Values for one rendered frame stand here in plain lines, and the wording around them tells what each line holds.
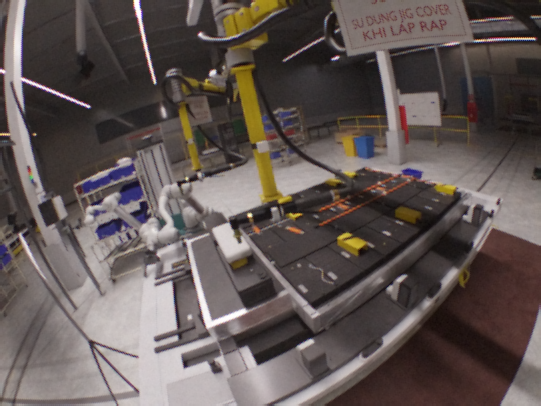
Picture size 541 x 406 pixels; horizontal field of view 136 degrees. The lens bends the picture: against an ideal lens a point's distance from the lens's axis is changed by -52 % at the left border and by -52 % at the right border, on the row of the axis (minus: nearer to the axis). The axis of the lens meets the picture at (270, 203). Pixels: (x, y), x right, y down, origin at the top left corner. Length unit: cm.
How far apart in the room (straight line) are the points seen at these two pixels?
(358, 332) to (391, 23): 101
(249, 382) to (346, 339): 40
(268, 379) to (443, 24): 116
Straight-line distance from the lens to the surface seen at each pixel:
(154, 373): 117
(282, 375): 90
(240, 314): 97
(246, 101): 78
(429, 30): 61
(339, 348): 93
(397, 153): 636
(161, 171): 285
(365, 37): 64
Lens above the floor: 168
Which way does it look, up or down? 21 degrees down
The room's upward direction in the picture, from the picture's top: 13 degrees counter-clockwise
